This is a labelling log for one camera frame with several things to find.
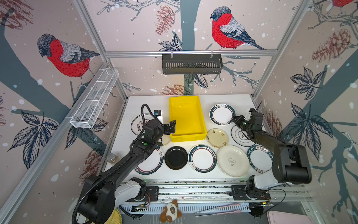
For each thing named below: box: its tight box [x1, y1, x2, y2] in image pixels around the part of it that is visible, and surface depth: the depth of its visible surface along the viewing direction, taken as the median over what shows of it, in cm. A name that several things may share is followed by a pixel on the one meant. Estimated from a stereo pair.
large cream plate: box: [216, 144, 251, 178], surface depth 87 cm
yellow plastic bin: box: [168, 95, 207, 143], surface depth 112 cm
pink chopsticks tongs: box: [194, 203, 242, 217], surface depth 69 cm
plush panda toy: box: [159, 198, 183, 224], surface depth 68 cm
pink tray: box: [266, 210, 314, 224], surface depth 66 cm
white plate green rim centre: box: [188, 144, 218, 174], surface depth 88 cm
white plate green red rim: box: [209, 103, 236, 126], surface depth 99 cm
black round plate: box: [164, 145, 189, 170], surface depth 87 cm
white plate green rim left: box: [134, 145, 165, 176], surface depth 83 cm
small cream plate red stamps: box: [206, 128, 229, 148], surface depth 97 cm
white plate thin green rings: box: [230, 125, 256, 147], surface depth 97 cm
